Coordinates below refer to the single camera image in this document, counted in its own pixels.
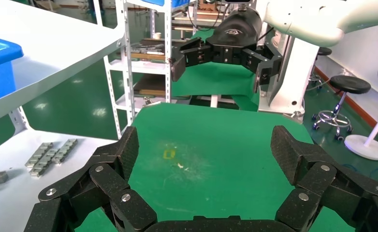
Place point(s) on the pile of metal parts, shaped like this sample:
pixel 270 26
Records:
pixel 147 49

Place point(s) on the black stool chrome base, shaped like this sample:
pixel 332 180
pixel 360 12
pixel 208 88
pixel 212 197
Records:
pixel 349 84

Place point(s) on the white paper scrap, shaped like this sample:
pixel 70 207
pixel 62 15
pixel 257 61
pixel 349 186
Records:
pixel 181 166

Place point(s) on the white rack shelf board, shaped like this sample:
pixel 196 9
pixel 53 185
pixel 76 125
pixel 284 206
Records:
pixel 134 102
pixel 144 67

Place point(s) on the white ribbed shelf panel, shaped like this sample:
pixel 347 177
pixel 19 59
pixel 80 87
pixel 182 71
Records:
pixel 54 41

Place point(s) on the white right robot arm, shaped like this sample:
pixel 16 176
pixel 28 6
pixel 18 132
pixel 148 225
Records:
pixel 304 22

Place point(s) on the white flat board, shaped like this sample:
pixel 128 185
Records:
pixel 13 208

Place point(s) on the blue storage bin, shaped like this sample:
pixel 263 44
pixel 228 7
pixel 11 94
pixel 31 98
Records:
pixel 179 2

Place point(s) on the white robot torso column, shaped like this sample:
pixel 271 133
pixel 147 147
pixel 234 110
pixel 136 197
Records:
pixel 291 83

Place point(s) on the grey metal link strip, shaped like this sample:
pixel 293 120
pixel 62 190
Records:
pixel 40 153
pixel 45 163
pixel 65 150

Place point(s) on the white pedestal fan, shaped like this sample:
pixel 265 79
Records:
pixel 365 147

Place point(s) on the short white perforated post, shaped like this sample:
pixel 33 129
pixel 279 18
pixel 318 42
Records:
pixel 17 120

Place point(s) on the white cup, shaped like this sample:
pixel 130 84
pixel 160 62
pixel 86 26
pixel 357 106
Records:
pixel 157 35

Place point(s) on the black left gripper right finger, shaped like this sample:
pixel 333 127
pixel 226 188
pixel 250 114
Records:
pixel 323 179

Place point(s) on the brown wooden boards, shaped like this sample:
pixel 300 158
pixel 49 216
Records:
pixel 150 85

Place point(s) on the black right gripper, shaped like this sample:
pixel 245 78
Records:
pixel 237 32

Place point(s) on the black round stool seat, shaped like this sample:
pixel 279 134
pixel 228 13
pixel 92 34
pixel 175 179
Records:
pixel 324 51

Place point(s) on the green covered background table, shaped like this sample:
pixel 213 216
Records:
pixel 214 80

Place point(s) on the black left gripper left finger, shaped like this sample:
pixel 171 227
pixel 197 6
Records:
pixel 105 182

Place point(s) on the narrow white perforated rack post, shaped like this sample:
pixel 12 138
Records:
pixel 168 48

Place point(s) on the wide white perforated rack post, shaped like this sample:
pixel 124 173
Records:
pixel 126 80

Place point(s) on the green table cloth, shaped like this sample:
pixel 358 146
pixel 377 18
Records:
pixel 214 144

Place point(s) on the thin white perforated post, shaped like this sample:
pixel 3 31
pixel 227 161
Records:
pixel 113 99

